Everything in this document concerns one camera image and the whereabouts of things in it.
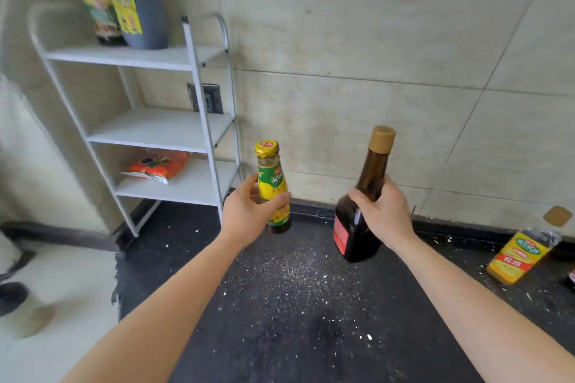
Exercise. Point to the person's left forearm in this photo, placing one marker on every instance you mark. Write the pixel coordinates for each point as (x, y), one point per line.
(157, 329)

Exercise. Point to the person's right forearm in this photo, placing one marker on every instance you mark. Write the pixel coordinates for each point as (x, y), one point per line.
(485, 324)

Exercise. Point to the grey wall socket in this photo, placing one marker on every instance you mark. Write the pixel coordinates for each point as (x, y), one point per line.
(209, 99)

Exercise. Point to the small green yellow label bottle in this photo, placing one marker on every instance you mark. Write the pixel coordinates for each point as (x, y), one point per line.
(269, 171)

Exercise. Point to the person's right hand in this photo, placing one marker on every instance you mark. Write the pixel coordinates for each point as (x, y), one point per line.
(388, 221)

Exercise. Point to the black speckled countertop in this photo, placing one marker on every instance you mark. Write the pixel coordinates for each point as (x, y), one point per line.
(292, 306)

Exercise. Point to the clear bottle yellow label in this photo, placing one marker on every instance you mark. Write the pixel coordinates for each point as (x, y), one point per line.
(516, 257)

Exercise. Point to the orange snack packet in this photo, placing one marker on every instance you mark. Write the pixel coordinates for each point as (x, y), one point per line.
(155, 165)

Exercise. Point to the glass jar black lid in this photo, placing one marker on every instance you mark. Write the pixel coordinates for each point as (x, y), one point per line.
(22, 320)

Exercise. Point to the brown bottle black cap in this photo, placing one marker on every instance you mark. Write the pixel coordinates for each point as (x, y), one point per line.
(572, 278)

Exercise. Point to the white metal shelf rack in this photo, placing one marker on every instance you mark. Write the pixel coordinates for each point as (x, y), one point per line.
(157, 129)

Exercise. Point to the person's left hand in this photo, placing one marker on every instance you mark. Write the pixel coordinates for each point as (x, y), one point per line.
(245, 216)

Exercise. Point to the dark bottle tan cap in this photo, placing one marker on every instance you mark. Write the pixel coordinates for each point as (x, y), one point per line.
(350, 234)

